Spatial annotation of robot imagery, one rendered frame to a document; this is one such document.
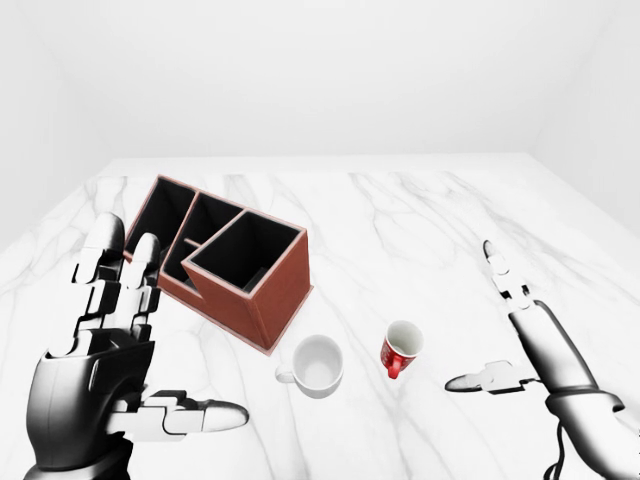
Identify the white mug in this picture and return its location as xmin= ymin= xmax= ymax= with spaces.
xmin=275 ymin=334 xmax=345 ymax=400

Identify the red-brown desk caddy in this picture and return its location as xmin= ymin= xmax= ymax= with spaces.
xmin=122 ymin=174 xmax=315 ymax=357

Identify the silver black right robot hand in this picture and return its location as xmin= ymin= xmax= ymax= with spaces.
xmin=444 ymin=239 xmax=600 ymax=397

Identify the red mug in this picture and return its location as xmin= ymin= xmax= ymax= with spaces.
xmin=380 ymin=320 xmax=425 ymax=381

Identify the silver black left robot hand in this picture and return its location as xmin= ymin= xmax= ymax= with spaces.
xmin=25 ymin=212 xmax=250 ymax=472

